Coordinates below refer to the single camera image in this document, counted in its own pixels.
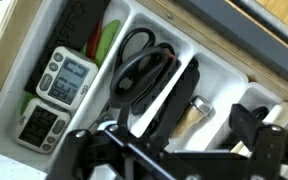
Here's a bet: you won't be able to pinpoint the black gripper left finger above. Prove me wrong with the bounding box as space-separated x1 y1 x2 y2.
106 104 176 180

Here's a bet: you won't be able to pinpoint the glass spice jar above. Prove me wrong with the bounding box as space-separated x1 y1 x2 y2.
172 96 213 137

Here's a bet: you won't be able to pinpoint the black knife sheath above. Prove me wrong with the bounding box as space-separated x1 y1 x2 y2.
24 0 111 94

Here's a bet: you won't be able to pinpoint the white digital timer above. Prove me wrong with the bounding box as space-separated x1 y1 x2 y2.
14 98 71 154
36 46 98 110

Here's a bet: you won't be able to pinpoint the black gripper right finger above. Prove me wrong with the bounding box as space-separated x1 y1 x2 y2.
229 104 287 180

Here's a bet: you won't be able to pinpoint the white digital timer upper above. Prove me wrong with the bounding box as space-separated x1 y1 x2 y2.
36 46 98 110

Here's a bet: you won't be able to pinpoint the white drawer organiser tray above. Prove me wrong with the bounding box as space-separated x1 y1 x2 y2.
0 0 285 180

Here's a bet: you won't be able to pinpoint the white digital timer lower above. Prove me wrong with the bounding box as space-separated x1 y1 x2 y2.
14 98 71 154

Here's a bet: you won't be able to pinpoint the green utensil in tray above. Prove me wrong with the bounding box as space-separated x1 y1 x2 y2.
81 20 120 66

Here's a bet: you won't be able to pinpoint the black handled scissors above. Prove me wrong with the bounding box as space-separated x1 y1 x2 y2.
108 27 180 115

